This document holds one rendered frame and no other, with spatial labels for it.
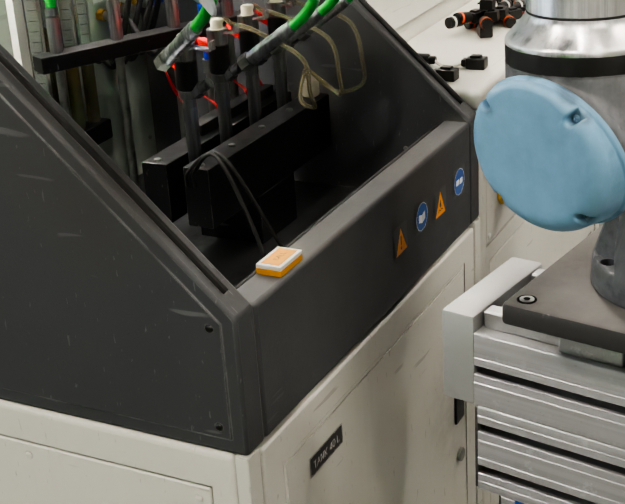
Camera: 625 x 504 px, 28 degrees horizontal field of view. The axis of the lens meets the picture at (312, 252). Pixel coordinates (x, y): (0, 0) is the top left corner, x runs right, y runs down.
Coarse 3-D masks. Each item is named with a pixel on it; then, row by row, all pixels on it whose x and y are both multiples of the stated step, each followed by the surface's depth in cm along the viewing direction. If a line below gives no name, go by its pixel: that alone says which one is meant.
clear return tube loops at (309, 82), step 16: (288, 0) 176; (288, 16) 170; (336, 16) 175; (256, 32) 164; (320, 32) 169; (288, 48) 163; (336, 48) 169; (304, 64) 162; (336, 64) 170; (304, 80) 180; (320, 80) 178; (304, 96) 182
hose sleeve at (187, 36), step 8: (184, 32) 139; (192, 32) 138; (200, 32) 139; (176, 40) 141; (184, 40) 140; (192, 40) 140; (168, 48) 143; (176, 48) 142; (184, 48) 141; (160, 56) 145; (168, 56) 143; (176, 56) 143; (168, 64) 145
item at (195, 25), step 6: (48, 0) 162; (54, 0) 162; (216, 0) 134; (48, 6) 162; (54, 6) 162; (48, 12) 162; (54, 12) 162; (204, 12) 135; (198, 18) 137; (204, 18) 136; (192, 24) 138; (198, 24) 137; (204, 24) 137; (198, 30) 138
